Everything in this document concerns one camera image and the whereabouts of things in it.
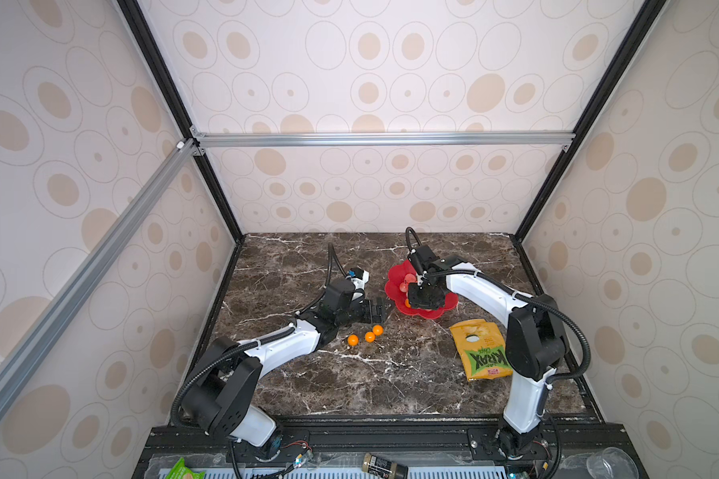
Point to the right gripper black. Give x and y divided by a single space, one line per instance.
425 293

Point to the red flower-shaped fruit bowl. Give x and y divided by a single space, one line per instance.
396 276

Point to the yellow snack bag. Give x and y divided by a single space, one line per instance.
481 347

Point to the green packet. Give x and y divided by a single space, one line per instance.
181 471

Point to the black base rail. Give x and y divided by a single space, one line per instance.
439 448

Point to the dark glass bottle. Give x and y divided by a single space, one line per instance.
383 468

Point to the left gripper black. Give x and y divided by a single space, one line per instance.
371 317

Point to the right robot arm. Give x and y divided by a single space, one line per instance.
542 344

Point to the horizontal aluminium frame bar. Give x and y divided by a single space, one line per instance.
403 139

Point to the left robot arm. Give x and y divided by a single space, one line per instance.
217 394

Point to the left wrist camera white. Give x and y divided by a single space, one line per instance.
359 277

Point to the diagonal aluminium frame bar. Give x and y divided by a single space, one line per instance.
18 368

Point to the clear plastic cup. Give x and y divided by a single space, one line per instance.
611 463

